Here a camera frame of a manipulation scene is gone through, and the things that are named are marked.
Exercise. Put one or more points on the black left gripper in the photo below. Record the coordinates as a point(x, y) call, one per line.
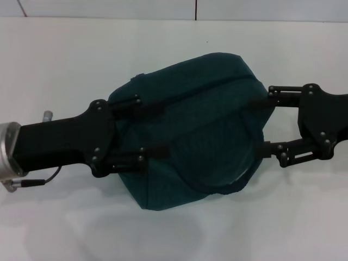
point(65, 141)

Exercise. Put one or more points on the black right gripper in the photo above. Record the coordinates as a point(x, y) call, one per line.
point(323, 117)

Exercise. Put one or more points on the dark teal fabric bag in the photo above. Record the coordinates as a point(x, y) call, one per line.
point(195, 130)

